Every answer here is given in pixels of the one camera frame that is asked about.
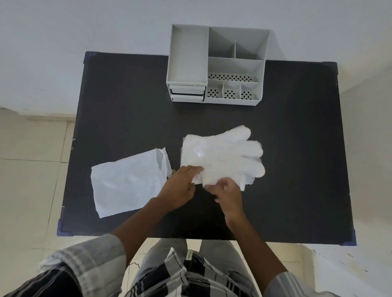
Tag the person's left forearm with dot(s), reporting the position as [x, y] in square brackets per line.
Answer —
[141, 229]

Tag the grey plaid shirt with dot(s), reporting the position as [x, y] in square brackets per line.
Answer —
[92, 263]

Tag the person's right hand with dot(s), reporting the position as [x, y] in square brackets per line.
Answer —
[231, 199]

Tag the white desk organizer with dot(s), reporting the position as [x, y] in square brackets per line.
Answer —
[186, 58]

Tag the grey trousers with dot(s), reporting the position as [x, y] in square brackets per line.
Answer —
[153, 257]

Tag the white organizer drawer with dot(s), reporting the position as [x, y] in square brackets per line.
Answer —
[186, 98]
[186, 90]

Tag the clear plastic gloves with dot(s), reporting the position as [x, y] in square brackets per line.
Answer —
[226, 153]

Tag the white paper glove packet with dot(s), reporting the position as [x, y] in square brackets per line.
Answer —
[128, 183]

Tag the person's left hand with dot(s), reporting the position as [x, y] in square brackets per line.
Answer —
[179, 189]

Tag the person's right forearm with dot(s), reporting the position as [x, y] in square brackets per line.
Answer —
[257, 254]

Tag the blue table corner protector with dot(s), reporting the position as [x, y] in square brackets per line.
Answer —
[89, 56]
[350, 240]
[62, 229]

